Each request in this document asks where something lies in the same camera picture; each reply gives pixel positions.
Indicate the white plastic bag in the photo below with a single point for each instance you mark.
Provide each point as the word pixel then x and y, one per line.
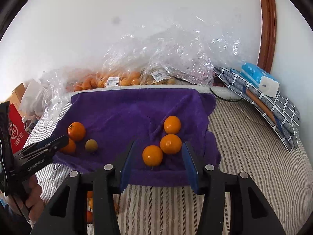
pixel 32 100

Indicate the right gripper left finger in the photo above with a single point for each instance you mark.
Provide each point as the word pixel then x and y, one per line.
pixel 66 212

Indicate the brown wooden door frame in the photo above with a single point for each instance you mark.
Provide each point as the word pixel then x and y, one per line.
pixel 268 35

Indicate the green brown longan fruit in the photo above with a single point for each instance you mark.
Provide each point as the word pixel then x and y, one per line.
pixel 91 145

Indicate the purple towel covered tray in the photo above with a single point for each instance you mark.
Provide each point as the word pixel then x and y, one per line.
pixel 117 118

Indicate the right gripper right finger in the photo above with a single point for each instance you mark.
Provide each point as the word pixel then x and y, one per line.
pixel 250 211

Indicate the crumpled clear plastic bag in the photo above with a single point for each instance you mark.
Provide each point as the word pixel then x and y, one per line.
pixel 188 49

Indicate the checked blue cloth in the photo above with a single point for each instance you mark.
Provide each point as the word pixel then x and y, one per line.
pixel 279 111

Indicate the small round orange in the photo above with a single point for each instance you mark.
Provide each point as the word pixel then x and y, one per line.
pixel 172 125

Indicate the blue tissue pack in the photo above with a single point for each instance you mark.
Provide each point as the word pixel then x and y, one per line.
pixel 260 79

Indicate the clear plastic bag left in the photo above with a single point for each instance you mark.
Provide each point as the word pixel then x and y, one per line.
pixel 55 97

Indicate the small red fruit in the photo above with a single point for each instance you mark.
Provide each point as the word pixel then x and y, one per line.
pixel 89 217

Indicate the large mandarin with stem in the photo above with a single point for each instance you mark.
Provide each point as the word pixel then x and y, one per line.
pixel 76 131

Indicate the oval kumquat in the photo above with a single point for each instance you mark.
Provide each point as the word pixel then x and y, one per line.
pixel 152 156
pixel 90 204

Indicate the oval kumquat top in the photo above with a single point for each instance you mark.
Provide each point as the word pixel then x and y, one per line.
pixel 152 156

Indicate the person's left hand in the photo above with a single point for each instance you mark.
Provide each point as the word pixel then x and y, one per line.
pixel 34 201

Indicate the striped mattress cover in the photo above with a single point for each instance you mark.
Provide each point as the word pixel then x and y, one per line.
pixel 246 143

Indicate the bag of longans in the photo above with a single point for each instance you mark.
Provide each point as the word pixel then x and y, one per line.
pixel 156 75

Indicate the red paper shopping bag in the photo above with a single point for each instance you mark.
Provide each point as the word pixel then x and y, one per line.
pixel 18 133

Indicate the bag of oranges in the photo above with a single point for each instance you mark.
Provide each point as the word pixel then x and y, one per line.
pixel 113 75

